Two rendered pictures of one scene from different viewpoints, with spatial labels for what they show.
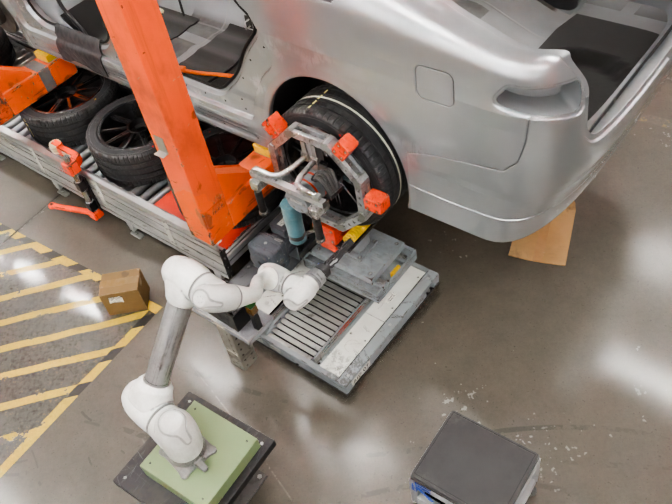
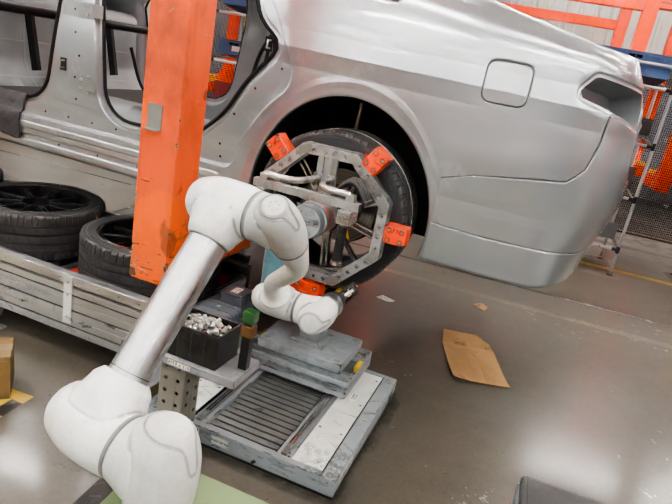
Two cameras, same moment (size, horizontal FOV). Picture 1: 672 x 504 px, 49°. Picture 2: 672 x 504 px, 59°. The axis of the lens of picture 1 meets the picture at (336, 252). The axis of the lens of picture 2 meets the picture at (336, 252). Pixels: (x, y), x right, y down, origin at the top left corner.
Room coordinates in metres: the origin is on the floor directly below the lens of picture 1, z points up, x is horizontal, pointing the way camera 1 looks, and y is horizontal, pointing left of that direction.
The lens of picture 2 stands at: (0.49, 1.02, 1.44)
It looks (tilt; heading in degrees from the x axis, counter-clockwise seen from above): 18 degrees down; 331
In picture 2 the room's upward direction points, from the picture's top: 11 degrees clockwise
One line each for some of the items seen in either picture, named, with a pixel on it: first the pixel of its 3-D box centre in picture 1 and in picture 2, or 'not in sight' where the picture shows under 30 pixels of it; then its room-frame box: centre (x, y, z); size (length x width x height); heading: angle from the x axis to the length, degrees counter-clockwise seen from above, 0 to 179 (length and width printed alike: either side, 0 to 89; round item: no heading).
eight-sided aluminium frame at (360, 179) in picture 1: (320, 178); (321, 214); (2.54, 0.00, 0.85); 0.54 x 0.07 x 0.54; 44
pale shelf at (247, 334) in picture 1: (228, 311); (190, 353); (2.22, 0.55, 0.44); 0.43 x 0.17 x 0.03; 44
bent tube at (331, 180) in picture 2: (314, 172); (342, 179); (2.38, 0.02, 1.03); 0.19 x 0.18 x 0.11; 134
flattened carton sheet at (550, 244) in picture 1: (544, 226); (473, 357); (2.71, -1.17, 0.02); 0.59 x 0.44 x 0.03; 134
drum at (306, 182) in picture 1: (310, 188); (314, 217); (2.49, 0.06, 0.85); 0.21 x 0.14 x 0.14; 134
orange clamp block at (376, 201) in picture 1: (376, 201); (396, 234); (2.32, -0.22, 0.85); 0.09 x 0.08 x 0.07; 44
